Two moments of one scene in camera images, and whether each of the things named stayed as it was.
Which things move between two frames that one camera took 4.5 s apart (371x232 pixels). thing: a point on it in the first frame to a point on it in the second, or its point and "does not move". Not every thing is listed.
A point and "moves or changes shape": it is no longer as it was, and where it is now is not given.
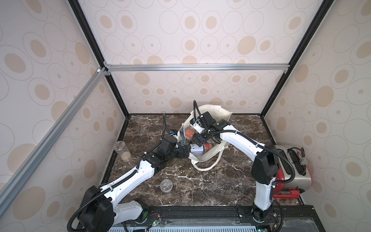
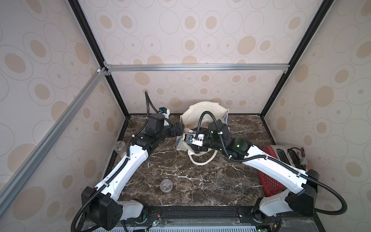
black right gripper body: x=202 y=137 to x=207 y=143
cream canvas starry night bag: x=202 y=134 moves or changes shape
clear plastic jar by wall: x=122 y=151 does not move
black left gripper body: x=179 y=152 to x=173 y=130
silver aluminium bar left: x=20 y=175 does not move
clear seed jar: x=166 y=185 does not move
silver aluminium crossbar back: x=196 y=67 does not move
